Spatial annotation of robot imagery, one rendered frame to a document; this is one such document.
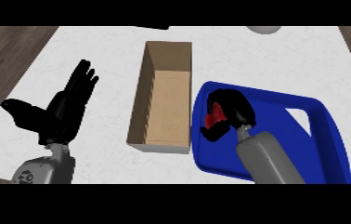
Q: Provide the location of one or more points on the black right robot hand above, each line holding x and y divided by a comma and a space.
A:
237, 105

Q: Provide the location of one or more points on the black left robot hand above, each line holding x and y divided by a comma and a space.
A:
63, 113

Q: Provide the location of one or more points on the red pear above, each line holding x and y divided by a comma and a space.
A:
215, 114

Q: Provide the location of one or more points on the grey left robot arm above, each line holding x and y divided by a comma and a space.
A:
45, 167

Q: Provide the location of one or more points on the blue plastic tray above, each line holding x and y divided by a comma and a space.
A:
283, 125

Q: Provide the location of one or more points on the brown cardboard box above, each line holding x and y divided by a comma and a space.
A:
166, 100

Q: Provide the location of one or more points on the grey round object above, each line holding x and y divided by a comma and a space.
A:
264, 29

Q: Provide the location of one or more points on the black flat object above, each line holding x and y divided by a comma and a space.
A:
151, 27

